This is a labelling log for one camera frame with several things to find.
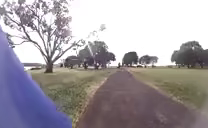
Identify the group of dark trees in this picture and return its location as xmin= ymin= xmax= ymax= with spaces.
xmin=63 ymin=40 xmax=117 ymax=71
xmin=170 ymin=40 xmax=208 ymax=70

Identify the person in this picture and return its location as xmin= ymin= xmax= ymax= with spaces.
xmin=116 ymin=61 xmax=122 ymax=70

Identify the round dark tree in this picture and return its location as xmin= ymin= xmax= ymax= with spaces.
xmin=121 ymin=51 xmax=140 ymax=68

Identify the low wide dark tree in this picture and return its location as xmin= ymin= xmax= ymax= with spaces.
xmin=138 ymin=54 xmax=159 ymax=68

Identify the dark asphalt path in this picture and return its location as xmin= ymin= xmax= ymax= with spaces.
xmin=76 ymin=68 xmax=208 ymax=128

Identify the tall sparse-crowned tree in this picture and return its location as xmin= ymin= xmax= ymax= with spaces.
xmin=0 ymin=0 xmax=108 ymax=74

